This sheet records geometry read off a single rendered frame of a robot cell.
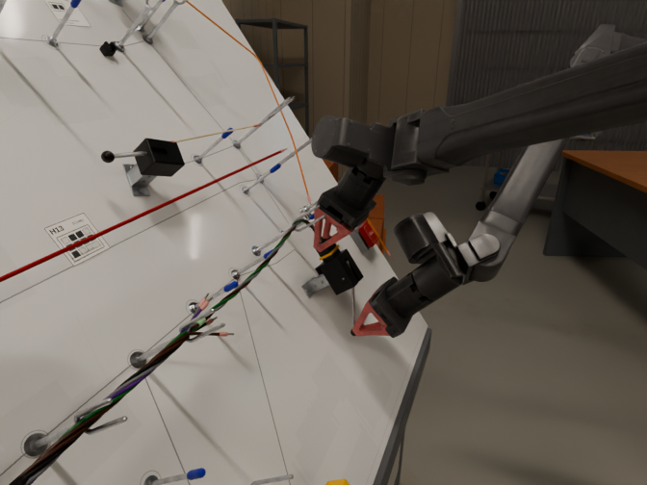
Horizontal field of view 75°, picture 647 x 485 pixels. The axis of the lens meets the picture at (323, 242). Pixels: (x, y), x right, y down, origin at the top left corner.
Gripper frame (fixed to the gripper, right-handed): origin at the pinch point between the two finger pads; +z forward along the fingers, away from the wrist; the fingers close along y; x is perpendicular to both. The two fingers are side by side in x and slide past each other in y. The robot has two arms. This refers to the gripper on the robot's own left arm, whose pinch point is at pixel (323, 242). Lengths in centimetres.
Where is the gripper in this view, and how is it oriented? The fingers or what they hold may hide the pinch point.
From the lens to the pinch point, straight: 70.0
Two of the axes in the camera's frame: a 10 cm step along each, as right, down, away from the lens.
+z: -4.6, 7.4, 4.9
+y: -4.1, 3.2, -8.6
